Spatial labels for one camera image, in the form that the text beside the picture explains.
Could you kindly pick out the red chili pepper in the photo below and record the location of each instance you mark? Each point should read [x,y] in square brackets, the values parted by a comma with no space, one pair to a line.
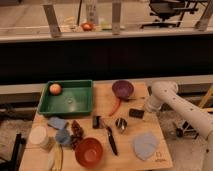
[115,107]

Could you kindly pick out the black rectangular eraser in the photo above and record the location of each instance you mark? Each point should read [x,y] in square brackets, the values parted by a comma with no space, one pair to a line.
[136,113]

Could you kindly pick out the red round background object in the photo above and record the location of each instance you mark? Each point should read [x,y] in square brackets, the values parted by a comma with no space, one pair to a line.
[87,26]

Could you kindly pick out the small black box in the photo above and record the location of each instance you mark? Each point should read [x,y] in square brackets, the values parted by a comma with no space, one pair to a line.
[96,122]

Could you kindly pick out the light blue cloth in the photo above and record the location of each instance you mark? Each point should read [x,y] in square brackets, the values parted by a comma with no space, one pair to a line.
[145,145]

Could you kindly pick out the shiny metal clip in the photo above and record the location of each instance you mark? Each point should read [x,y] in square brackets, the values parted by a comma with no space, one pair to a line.
[121,124]

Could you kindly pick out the yellow-red apple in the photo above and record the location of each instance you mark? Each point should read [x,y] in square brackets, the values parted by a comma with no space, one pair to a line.
[55,89]

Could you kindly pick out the black office chair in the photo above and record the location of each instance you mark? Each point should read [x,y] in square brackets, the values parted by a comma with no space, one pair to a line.
[170,13]

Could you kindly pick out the purple bowl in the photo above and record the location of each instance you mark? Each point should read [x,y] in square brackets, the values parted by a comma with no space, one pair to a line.
[122,89]

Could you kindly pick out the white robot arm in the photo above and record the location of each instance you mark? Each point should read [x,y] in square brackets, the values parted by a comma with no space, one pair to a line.
[166,92]

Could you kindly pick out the green plastic tray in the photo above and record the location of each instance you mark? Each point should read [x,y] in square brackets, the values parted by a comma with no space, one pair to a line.
[75,99]

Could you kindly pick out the black clamp stand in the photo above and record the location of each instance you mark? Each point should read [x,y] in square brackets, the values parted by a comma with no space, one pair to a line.
[185,129]

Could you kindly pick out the blue round cloth ball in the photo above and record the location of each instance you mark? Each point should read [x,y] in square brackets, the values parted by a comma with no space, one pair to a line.
[63,137]

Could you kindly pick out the brown grape bunch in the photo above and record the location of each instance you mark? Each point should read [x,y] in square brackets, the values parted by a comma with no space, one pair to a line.
[77,135]

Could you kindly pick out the yellow banana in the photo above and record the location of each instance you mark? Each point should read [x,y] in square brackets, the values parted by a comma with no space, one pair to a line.
[55,158]

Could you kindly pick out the black chair frame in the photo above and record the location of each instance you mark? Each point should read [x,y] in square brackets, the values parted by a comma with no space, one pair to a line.
[12,163]

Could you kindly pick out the black handled knife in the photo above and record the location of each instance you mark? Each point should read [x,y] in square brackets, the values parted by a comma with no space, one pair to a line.
[112,141]

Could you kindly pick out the orange-red bowl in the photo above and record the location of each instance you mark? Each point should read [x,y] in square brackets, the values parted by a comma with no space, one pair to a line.
[89,152]

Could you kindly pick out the blue sponge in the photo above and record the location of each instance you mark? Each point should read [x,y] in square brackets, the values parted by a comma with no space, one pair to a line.
[57,123]

